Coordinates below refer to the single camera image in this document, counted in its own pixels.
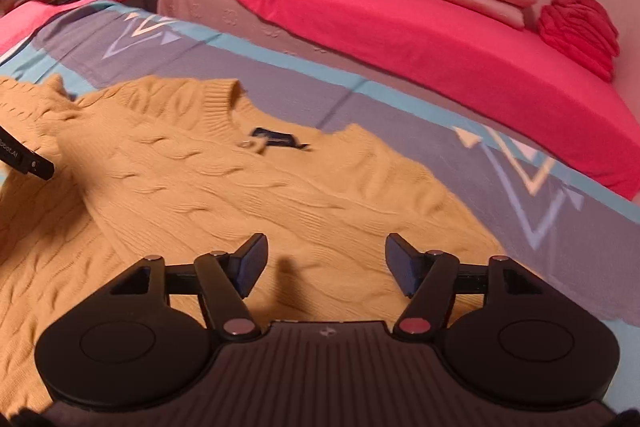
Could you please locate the yellow cable-knit sweater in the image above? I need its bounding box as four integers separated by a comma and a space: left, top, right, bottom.
0, 74, 506, 414

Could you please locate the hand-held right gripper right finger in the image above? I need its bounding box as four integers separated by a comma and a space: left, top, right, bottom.
385, 233, 549, 342

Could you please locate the folded red blanket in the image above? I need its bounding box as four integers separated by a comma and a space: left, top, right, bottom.
537, 0, 621, 82

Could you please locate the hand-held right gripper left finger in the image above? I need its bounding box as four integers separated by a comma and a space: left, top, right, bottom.
103, 233, 269, 342

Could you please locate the red bed sheet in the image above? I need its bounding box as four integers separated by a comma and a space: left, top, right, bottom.
165, 0, 640, 200

